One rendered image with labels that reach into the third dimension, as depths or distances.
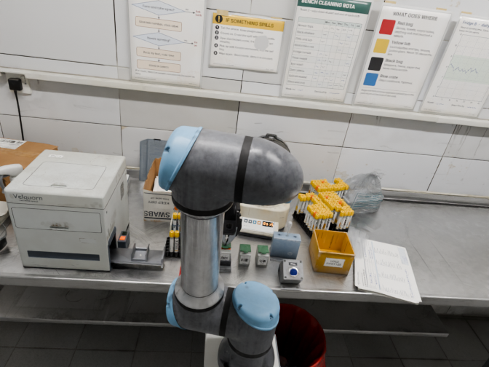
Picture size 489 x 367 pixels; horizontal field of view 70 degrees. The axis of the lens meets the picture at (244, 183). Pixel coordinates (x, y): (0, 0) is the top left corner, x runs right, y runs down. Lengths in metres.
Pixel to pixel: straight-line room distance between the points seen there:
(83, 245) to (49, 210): 0.15
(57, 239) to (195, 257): 0.62
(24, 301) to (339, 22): 1.94
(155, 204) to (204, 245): 0.77
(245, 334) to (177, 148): 0.48
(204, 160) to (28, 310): 1.64
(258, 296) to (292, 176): 0.37
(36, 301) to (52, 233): 0.91
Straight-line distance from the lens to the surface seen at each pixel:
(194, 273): 0.75
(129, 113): 1.66
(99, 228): 1.17
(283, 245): 1.31
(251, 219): 1.44
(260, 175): 0.54
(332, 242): 1.44
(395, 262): 1.52
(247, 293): 0.86
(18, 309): 2.10
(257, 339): 0.88
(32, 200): 1.18
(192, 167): 0.56
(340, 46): 1.59
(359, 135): 1.76
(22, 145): 1.74
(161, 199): 1.42
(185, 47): 1.53
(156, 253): 1.27
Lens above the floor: 1.76
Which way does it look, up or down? 30 degrees down
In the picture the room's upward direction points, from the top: 8 degrees clockwise
